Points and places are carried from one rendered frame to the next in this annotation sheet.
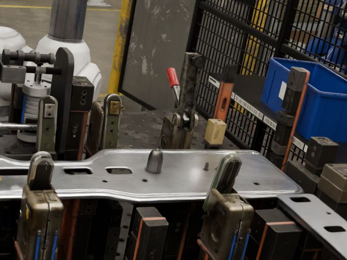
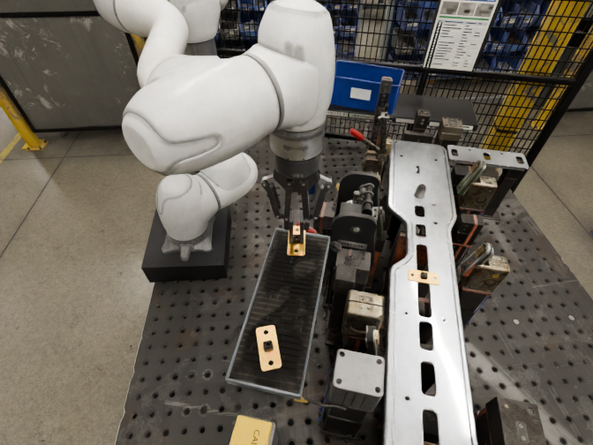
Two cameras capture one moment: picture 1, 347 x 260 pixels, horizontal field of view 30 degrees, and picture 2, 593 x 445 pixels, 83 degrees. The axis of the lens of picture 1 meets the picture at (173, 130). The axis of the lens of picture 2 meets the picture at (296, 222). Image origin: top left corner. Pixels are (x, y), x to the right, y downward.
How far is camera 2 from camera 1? 1.42 m
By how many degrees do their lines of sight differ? 49
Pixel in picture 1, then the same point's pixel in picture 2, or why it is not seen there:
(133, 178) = (431, 208)
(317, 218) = (476, 156)
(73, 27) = not seen: hidden behind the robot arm
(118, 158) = (401, 204)
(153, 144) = not seen: hidden behind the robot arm
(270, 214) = (461, 170)
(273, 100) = (344, 101)
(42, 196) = (496, 262)
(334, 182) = (454, 132)
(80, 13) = not seen: hidden behind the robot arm
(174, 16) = (44, 51)
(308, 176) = (424, 135)
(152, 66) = (54, 99)
